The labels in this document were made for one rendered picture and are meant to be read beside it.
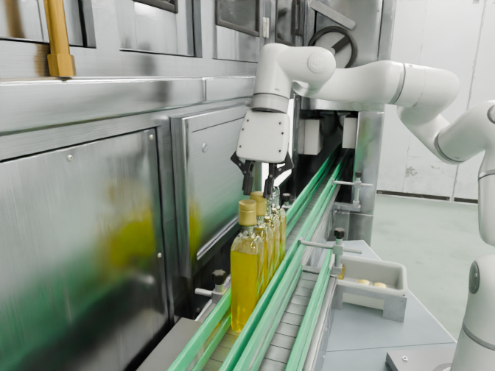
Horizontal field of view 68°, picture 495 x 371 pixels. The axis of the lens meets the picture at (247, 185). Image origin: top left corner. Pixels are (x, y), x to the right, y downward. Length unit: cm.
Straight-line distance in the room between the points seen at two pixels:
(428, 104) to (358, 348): 60
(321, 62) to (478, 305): 52
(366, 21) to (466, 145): 104
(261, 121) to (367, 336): 63
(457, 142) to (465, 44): 373
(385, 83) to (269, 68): 23
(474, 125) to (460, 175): 389
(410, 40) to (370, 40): 275
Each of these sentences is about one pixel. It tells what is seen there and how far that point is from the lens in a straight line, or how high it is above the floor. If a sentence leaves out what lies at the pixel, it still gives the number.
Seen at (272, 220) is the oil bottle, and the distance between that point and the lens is 82.
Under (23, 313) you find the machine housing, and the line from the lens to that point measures 55.
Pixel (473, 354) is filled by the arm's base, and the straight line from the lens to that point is 85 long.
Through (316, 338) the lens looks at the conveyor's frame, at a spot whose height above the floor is 88.
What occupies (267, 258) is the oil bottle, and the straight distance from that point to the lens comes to 79.
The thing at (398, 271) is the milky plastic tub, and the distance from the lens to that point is 125.
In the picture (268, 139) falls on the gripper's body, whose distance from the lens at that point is 73.
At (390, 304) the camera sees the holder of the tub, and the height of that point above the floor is 80.
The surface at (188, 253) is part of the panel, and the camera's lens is 79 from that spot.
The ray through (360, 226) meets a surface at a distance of 190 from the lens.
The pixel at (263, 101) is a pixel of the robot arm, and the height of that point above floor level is 135.
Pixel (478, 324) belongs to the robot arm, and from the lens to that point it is 82.
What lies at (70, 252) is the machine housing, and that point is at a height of 116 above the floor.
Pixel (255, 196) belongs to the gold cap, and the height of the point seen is 116.
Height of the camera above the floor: 140
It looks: 17 degrees down
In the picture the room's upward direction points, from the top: straight up
